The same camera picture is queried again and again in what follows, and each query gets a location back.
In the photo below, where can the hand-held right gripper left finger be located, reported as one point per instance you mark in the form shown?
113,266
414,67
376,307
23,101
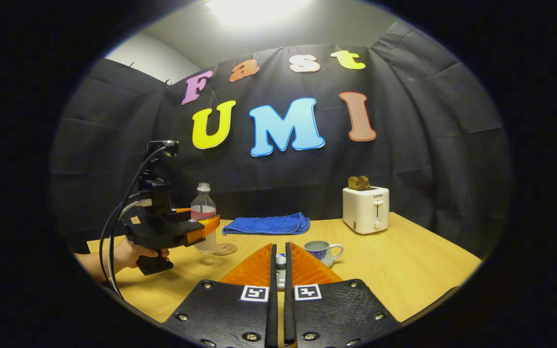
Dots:
225,314

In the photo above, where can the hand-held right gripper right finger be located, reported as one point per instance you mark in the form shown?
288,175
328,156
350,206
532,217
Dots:
336,314

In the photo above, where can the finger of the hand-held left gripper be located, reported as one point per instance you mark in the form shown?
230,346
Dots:
201,228
181,211

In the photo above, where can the clear plastic water bottle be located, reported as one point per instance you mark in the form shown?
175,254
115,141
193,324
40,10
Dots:
203,205

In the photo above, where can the round coaster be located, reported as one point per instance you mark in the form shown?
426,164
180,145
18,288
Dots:
225,249

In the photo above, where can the white blue-patterned teacup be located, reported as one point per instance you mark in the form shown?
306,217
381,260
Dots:
317,250

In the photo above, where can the folded blue towel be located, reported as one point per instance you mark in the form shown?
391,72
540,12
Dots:
266,224

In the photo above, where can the white toaster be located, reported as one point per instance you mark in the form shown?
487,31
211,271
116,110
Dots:
365,210

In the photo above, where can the brown toast slices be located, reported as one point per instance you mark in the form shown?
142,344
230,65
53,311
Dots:
359,183

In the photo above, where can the black backdrop cloth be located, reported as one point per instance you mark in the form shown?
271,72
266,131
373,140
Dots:
428,145

